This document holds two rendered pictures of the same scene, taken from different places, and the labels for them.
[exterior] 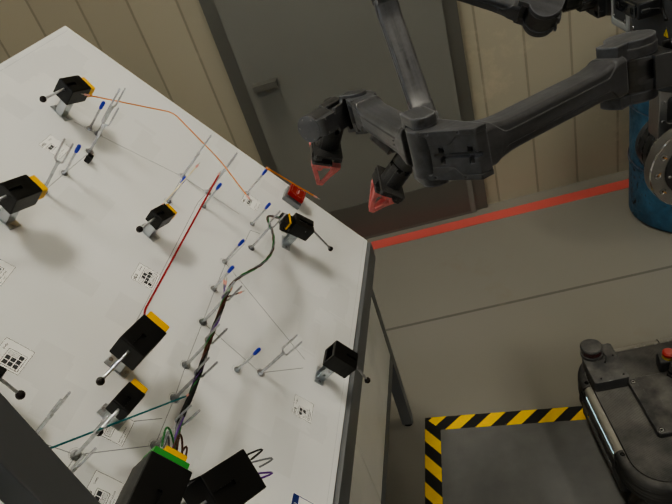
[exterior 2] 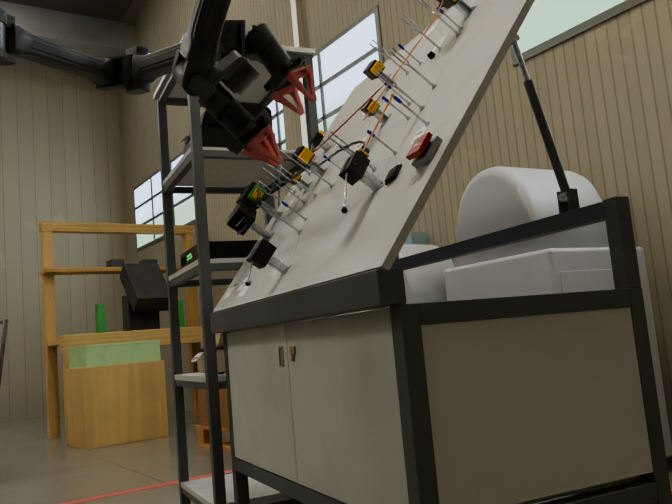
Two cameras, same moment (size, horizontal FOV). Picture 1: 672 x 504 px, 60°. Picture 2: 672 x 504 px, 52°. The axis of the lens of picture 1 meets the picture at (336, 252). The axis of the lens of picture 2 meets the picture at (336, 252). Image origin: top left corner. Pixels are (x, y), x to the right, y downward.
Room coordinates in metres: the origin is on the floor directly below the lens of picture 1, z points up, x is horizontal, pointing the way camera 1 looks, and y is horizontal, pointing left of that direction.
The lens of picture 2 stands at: (2.34, -0.99, 0.75)
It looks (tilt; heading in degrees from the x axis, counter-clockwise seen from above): 7 degrees up; 137
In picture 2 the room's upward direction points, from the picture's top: 5 degrees counter-clockwise
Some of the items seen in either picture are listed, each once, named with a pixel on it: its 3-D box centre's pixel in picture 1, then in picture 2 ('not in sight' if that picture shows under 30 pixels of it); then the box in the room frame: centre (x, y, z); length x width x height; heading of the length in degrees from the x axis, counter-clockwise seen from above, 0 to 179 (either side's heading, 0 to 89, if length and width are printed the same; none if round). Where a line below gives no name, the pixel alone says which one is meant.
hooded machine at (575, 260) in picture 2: not in sight; (546, 316); (0.51, 2.12, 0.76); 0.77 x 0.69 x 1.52; 171
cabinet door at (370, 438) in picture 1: (369, 377); (338, 408); (1.22, 0.03, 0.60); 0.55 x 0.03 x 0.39; 162
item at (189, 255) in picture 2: not in sight; (232, 255); (0.17, 0.50, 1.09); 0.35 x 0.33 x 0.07; 162
